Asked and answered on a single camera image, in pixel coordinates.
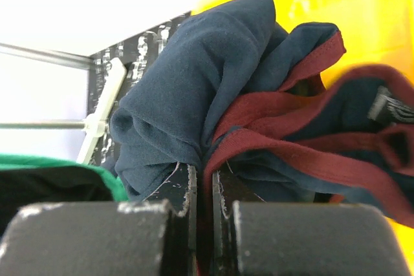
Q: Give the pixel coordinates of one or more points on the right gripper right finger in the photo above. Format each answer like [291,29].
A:
[253,237]

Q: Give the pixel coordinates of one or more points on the yellow plastic tray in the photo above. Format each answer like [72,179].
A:
[373,32]

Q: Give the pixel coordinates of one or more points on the green garment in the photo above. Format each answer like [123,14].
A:
[27,179]

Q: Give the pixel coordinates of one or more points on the navy tank top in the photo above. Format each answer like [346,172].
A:
[233,88]

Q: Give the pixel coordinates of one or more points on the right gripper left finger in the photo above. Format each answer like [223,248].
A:
[153,237]

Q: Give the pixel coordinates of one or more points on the metal clothes rack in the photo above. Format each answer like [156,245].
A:
[44,101]

